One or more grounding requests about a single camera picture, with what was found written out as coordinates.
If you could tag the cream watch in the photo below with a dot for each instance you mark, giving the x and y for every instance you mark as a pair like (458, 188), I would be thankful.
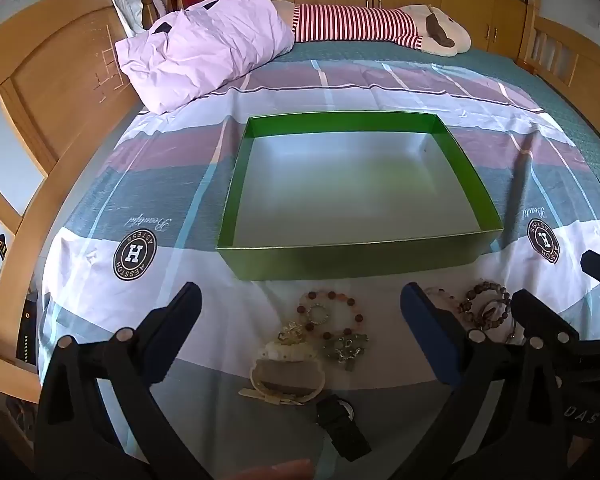
(285, 352)

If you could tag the white grey garment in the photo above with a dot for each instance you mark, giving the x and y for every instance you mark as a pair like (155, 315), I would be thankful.
(125, 2)

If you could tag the plaid printed bedsheet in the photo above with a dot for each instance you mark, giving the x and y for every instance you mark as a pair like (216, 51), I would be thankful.
(155, 185)

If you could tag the lavender pillow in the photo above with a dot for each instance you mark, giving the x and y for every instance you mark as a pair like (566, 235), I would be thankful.
(205, 45)

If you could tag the person's left hand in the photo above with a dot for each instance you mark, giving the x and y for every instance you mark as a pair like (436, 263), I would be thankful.
(275, 471)

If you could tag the black watch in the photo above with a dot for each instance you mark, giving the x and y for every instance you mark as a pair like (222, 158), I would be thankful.
(340, 430)

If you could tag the wooden footboard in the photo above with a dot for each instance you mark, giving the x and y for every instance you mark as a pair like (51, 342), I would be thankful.
(580, 55)

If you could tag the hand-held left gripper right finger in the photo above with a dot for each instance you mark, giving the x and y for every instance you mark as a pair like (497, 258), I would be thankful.
(425, 335)

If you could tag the silver bangle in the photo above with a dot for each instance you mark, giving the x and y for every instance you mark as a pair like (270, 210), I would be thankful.
(514, 334)

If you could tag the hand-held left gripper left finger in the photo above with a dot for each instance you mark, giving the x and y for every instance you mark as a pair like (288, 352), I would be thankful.
(162, 360)

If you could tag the green cardboard box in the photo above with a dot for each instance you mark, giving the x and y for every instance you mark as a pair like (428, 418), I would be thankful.
(355, 185)

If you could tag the silver cross pendant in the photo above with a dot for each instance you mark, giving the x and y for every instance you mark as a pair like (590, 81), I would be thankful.
(345, 350)

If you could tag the wooden headboard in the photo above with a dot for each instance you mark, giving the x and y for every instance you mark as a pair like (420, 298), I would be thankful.
(55, 85)

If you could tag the striped plush toy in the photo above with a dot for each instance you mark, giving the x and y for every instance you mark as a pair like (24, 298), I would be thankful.
(355, 22)

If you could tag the green bedspread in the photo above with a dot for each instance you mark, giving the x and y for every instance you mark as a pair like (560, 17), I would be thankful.
(555, 85)

